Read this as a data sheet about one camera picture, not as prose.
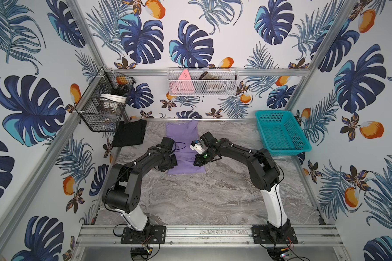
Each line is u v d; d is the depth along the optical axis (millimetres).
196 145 901
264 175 558
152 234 736
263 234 735
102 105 881
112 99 798
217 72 913
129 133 1134
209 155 830
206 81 925
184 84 901
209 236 748
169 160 796
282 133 1134
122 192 473
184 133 1120
